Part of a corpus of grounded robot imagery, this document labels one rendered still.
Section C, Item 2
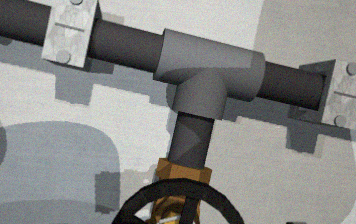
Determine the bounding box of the white tag on grey metal chain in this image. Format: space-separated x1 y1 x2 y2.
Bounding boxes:
156 215 181 224

